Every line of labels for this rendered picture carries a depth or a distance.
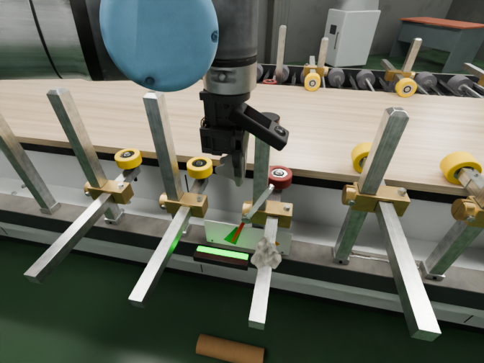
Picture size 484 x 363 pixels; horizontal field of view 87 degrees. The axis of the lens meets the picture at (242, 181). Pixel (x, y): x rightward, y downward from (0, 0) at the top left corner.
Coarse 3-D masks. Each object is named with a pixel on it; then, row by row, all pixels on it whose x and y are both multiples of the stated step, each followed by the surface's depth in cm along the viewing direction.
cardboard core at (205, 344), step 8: (200, 336) 116; (208, 336) 117; (200, 344) 113; (208, 344) 113; (216, 344) 113; (224, 344) 113; (232, 344) 113; (240, 344) 114; (248, 344) 115; (200, 352) 113; (208, 352) 112; (216, 352) 112; (224, 352) 111; (232, 352) 111; (240, 352) 111; (248, 352) 111; (256, 352) 111; (224, 360) 113; (232, 360) 111; (240, 360) 110; (248, 360) 109; (256, 360) 109
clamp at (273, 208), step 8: (248, 208) 69; (272, 208) 69; (280, 208) 69; (256, 216) 69; (264, 216) 69; (280, 216) 67; (288, 216) 67; (264, 224) 71; (280, 224) 69; (288, 224) 69
